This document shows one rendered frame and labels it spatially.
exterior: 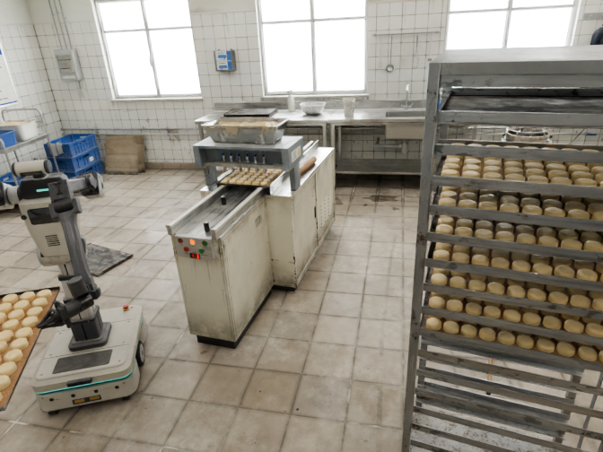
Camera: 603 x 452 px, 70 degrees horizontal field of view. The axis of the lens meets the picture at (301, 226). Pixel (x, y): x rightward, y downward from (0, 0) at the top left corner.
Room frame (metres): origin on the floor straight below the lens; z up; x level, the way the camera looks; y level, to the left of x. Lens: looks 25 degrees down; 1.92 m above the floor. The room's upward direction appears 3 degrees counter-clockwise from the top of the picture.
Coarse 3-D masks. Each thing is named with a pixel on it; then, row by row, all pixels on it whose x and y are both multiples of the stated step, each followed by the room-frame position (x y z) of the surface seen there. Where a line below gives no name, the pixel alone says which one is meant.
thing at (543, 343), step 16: (432, 320) 1.21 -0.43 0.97; (448, 320) 1.22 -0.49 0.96; (480, 336) 1.13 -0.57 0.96; (496, 336) 1.13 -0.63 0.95; (512, 336) 1.10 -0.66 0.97; (528, 336) 1.10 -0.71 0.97; (544, 336) 1.10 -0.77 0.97; (560, 352) 1.03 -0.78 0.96; (576, 352) 1.03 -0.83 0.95; (592, 352) 1.01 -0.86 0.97
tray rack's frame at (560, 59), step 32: (448, 64) 1.13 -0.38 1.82; (480, 64) 1.10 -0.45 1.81; (512, 64) 1.07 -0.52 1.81; (544, 64) 1.05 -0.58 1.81; (576, 64) 1.02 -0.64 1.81; (416, 416) 1.51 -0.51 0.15; (416, 448) 1.34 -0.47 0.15; (448, 448) 1.33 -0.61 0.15; (480, 448) 1.32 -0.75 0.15; (512, 448) 1.31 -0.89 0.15; (544, 448) 1.30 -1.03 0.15
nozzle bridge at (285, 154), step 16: (208, 144) 3.03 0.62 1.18; (224, 144) 3.00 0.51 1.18; (240, 144) 2.98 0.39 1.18; (256, 144) 2.95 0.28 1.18; (272, 144) 2.93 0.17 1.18; (288, 144) 2.90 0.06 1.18; (208, 160) 3.10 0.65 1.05; (272, 160) 2.94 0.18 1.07; (288, 160) 2.81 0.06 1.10; (208, 176) 3.13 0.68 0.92
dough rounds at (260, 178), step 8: (232, 176) 3.09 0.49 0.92; (240, 176) 3.07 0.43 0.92; (248, 176) 3.06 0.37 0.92; (256, 176) 3.05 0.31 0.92; (264, 176) 3.05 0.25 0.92; (272, 176) 3.03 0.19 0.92; (240, 184) 2.93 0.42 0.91; (248, 184) 2.91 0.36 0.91; (256, 184) 2.89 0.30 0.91; (264, 184) 2.87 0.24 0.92
